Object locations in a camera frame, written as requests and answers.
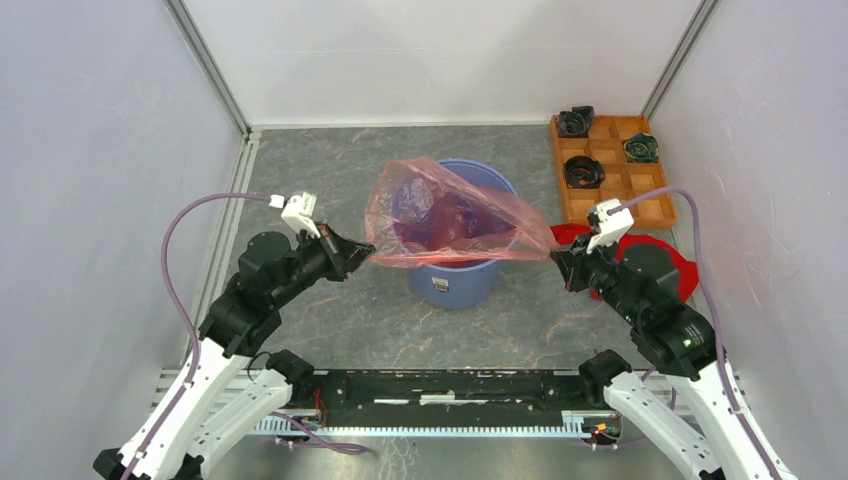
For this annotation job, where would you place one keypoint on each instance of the black bag roll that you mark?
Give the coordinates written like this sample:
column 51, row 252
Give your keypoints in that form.
column 583, row 172
column 576, row 122

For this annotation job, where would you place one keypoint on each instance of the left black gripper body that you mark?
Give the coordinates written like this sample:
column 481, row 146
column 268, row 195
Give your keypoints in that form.
column 312, row 262

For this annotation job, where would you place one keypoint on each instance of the blue plastic trash bin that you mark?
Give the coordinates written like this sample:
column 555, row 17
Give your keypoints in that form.
column 459, row 284

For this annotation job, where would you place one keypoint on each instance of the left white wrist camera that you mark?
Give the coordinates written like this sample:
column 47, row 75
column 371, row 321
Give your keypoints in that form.
column 296, row 213

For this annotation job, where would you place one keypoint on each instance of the orange compartment tray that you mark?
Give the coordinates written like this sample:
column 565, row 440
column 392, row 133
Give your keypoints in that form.
column 623, row 180

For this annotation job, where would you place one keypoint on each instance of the black bag roll middle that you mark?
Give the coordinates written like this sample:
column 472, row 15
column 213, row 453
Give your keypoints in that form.
column 583, row 172

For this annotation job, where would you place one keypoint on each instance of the dark green bag roll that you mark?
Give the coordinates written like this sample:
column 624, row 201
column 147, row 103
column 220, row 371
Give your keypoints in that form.
column 641, row 148

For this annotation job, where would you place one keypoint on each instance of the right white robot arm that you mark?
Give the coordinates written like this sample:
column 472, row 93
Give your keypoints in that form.
column 680, row 344

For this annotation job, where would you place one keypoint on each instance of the red translucent trash bag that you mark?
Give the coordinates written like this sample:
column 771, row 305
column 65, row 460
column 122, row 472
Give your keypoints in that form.
column 422, row 213

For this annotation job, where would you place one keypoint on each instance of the black bag roll top left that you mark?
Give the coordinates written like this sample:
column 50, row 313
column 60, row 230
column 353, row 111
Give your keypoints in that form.
column 576, row 122

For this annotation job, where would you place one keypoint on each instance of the slotted cable duct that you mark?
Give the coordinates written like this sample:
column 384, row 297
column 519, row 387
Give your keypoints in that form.
column 568, row 426

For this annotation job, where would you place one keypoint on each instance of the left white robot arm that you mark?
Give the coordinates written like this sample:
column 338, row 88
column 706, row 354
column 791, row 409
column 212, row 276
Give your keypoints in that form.
column 186, row 436

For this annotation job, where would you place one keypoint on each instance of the red cloth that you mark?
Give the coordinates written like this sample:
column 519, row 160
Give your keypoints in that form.
column 652, row 256

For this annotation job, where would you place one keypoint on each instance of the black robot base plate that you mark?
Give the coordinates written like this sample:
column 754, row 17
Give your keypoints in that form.
column 413, row 398

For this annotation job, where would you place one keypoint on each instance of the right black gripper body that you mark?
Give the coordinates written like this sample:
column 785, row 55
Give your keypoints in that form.
column 597, row 269

